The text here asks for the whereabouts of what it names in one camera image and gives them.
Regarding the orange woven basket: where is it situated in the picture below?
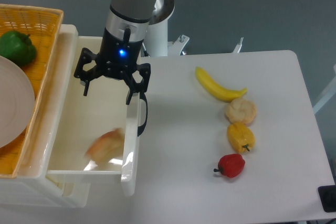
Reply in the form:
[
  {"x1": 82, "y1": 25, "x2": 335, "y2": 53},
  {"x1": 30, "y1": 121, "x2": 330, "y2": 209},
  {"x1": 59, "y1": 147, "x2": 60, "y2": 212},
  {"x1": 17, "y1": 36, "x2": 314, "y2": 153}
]
[{"x1": 1, "y1": 4, "x2": 64, "y2": 179}]

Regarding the round bread roll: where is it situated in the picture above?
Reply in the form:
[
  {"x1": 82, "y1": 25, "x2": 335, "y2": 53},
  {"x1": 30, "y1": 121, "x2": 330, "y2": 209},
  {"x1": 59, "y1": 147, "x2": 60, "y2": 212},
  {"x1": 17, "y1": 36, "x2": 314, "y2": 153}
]
[{"x1": 225, "y1": 98, "x2": 257, "y2": 124}]

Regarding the white drawer cabinet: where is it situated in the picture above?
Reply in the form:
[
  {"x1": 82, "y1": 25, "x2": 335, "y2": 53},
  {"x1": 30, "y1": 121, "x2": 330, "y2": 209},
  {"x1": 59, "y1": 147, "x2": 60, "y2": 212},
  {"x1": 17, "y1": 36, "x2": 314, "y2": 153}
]
[{"x1": 1, "y1": 25, "x2": 90, "y2": 208}]

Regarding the beige plate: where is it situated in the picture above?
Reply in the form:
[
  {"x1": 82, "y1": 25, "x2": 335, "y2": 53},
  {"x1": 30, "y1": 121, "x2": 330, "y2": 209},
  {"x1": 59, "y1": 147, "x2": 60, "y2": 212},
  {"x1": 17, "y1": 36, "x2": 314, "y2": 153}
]
[{"x1": 1, "y1": 57, "x2": 35, "y2": 147}]

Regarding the red bell pepper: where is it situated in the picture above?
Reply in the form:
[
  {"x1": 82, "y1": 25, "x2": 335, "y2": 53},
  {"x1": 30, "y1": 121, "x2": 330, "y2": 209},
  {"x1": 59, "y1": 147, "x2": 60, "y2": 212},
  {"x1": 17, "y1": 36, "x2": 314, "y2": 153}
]
[{"x1": 213, "y1": 154, "x2": 245, "y2": 178}]

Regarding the green bell pepper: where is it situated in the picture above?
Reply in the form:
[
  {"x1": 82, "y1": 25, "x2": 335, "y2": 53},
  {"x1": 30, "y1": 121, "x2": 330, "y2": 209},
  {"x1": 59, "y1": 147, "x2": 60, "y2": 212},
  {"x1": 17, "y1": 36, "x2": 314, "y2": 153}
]
[{"x1": 1, "y1": 30, "x2": 37, "y2": 67}]

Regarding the yellow banana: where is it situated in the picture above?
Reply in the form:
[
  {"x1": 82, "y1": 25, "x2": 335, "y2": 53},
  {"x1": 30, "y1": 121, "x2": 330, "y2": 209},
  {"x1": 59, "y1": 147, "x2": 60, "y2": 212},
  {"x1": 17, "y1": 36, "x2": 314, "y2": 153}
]
[{"x1": 195, "y1": 67, "x2": 247, "y2": 102}]

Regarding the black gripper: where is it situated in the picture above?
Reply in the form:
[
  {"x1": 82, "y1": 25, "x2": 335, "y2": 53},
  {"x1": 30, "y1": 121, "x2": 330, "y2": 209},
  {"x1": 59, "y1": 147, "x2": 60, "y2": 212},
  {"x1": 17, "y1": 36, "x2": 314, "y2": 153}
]
[{"x1": 74, "y1": 27, "x2": 151, "y2": 105}]

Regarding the black device at edge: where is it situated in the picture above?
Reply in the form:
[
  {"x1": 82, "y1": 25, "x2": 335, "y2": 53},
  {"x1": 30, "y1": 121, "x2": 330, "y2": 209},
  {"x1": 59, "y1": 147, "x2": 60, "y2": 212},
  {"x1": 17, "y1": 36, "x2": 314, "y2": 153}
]
[{"x1": 318, "y1": 185, "x2": 336, "y2": 212}]

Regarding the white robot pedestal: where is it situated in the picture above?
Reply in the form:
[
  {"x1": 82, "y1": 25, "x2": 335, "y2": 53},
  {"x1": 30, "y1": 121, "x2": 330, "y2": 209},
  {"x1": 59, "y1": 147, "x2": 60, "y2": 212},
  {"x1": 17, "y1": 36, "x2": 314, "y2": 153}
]
[{"x1": 142, "y1": 0, "x2": 190, "y2": 57}]

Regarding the white frame bar right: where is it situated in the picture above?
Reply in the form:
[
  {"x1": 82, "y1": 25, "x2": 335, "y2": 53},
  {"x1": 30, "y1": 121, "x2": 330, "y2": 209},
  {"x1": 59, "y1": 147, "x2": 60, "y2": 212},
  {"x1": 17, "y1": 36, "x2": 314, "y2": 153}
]
[{"x1": 312, "y1": 65, "x2": 336, "y2": 115}]

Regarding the upper white drawer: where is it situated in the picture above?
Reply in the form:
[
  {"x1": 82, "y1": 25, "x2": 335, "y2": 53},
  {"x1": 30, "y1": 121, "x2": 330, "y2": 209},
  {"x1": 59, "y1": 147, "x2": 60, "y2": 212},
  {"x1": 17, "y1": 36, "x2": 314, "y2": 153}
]
[{"x1": 47, "y1": 33, "x2": 141, "y2": 197}]

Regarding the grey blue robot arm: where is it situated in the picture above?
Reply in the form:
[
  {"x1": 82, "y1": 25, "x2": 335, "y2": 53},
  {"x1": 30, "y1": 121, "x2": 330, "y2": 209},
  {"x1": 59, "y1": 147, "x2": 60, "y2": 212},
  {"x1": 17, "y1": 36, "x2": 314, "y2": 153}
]
[{"x1": 74, "y1": 0, "x2": 156, "y2": 104}]

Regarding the square bread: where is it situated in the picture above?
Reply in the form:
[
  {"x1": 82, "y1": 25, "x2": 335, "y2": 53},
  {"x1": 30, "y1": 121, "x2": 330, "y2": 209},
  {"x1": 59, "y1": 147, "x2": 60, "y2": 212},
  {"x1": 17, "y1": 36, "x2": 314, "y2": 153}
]
[{"x1": 85, "y1": 128, "x2": 125, "y2": 163}]

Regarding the black drawer handle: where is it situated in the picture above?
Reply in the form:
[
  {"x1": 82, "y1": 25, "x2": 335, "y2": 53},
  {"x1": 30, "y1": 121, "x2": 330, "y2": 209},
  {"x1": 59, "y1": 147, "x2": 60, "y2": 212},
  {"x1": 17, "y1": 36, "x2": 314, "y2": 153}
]
[{"x1": 138, "y1": 92, "x2": 148, "y2": 136}]

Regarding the yellow bell pepper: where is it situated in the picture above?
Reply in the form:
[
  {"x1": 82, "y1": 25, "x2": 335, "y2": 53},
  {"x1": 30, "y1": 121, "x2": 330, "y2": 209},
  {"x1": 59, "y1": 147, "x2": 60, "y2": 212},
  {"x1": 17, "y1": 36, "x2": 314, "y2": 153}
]
[{"x1": 227, "y1": 122, "x2": 256, "y2": 153}]

